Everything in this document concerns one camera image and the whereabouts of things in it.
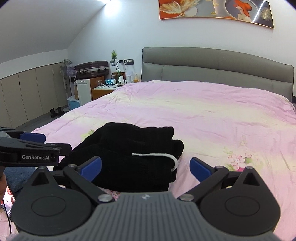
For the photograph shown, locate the black pants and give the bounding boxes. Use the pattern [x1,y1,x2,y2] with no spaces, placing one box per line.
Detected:
[54,123,184,193]

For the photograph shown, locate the black shoes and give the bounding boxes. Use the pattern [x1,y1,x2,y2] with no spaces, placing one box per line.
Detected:
[50,106,65,118]

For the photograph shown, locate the beige wardrobe cabinets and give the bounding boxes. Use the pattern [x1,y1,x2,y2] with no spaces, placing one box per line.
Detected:
[1,63,68,128]

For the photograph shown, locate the blue plastic bin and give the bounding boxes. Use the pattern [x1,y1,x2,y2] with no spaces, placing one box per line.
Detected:
[67,96,80,110]

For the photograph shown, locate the brown wooden nightstand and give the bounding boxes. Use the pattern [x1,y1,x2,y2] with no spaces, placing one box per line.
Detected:
[90,76,120,100]

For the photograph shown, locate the pink floral bed cover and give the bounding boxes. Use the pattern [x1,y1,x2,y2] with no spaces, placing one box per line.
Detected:
[34,80,295,240]

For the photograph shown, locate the standing electric fan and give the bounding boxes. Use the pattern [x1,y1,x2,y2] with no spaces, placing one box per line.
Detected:
[60,59,76,98]

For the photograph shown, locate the dark brown suitcase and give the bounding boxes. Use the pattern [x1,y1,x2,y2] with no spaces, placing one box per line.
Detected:
[74,61,109,79]

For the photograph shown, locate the green potted plant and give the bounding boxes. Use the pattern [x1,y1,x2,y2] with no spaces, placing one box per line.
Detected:
[110,50,117,66]

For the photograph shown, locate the grey upholstered headboard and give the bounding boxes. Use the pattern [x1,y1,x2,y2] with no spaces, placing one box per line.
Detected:
[141,47,295,101]

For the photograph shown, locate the orange wall painting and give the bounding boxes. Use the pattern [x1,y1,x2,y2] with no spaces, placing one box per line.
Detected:
[159,0,274,29]

